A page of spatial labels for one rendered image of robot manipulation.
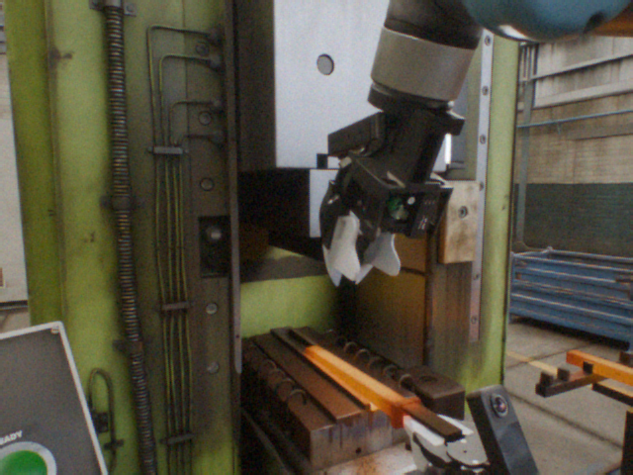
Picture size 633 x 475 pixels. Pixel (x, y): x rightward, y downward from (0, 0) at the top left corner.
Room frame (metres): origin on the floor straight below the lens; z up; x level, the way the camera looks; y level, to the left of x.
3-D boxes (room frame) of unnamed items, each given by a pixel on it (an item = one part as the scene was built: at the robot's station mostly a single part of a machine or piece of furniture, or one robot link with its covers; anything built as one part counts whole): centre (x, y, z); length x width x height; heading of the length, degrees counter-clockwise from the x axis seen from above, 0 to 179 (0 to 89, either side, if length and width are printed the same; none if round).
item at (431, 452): (0.50, -0.15, 1.02); 0.09 x 0.05 x 0.02; 31
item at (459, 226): (0.91, -0.29, 1.27); 0.09 x 0.02 x 0.17; 118
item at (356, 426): (0.83, 0.02, 0.96); 0.42 x 0.20 x 0.09; 28
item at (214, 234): (0.69, 0.17, 1.24); 0.03 x 0.03 x 0.07; 28
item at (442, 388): (0.78, -0.21, 0.95); 0.12 x 0.08 x 0.06; 28
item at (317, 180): (0.83, 0.02, 1.32); 0.42 x 0.20 x 0.10; 28
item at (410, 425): (0.54, -0.13, 0.99); 0.09 x 0.03 x 0.06; 31
